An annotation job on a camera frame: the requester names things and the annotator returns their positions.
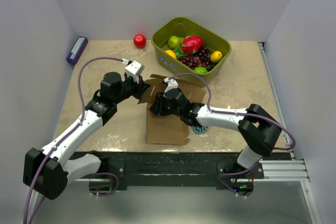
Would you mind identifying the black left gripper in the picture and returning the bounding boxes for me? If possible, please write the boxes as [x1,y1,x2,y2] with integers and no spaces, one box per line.
[114,74,151,105]

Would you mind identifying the brown cardboard paper box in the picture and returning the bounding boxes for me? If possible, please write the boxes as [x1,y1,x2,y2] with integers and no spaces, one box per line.
[138,74,205,145]

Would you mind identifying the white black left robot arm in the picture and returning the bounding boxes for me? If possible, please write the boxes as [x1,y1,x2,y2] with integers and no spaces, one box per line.
[23,72,150,200]

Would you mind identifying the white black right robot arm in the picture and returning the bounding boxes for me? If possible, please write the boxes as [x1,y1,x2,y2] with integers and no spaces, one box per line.
[150,88,281,178]

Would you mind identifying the purple rectangular box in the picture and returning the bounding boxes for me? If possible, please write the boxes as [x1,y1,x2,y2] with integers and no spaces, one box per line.
[66,36,88,66]

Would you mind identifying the orange fruit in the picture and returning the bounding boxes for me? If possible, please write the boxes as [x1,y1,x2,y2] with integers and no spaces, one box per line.
[165,50,177,59]

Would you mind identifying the red apple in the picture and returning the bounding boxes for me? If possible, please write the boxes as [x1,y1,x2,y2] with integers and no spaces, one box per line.
[133,34,146,48]

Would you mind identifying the blue zigzag sponge cloth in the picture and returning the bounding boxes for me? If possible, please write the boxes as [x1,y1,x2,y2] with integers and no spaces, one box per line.
[191,126,208,134]

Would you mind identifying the green plastic tub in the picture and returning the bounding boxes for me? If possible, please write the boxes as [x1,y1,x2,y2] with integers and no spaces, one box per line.
[152,17,232,82]

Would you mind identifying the green apple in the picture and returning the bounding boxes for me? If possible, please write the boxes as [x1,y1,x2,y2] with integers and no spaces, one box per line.
[168,36,183,49]

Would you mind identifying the green lime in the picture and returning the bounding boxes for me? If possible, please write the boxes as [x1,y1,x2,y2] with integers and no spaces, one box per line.
[194,66,208,73]

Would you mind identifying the red dragon fruit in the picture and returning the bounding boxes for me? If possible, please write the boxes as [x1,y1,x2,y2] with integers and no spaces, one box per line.
[181,36,204,55]

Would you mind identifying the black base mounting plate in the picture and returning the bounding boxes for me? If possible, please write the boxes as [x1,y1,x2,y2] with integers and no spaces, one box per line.
[84,152,291,195]

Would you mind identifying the purple grape bunch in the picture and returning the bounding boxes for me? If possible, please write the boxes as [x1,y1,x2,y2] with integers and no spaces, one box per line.
[177,45,215,71]

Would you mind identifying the yellow lemon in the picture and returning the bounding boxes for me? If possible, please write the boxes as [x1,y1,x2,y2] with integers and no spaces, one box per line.
[210,51,223,63]

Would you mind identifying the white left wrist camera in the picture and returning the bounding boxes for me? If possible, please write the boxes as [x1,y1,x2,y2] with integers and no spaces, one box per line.
[124,61,145,83]

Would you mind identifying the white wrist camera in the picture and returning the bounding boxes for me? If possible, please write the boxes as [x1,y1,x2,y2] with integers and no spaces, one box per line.
[163,77,179,94]
[124,61,145,83]

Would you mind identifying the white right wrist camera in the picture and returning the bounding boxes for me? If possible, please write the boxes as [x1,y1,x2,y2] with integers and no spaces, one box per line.
[163,77,179,94]

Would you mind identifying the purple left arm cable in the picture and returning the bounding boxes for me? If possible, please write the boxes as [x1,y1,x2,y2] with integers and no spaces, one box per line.
[23,56,129,224]

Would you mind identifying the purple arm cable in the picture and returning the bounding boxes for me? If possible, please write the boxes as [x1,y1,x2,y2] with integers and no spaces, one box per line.
[167,72,296,200]
[23,56,129,224]

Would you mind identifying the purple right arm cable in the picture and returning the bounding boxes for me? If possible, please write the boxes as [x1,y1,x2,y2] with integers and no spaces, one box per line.
[167,72,296,200]

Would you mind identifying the aluminium rail frame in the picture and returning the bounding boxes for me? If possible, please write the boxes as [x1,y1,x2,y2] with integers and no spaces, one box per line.
[257,41,322,224]

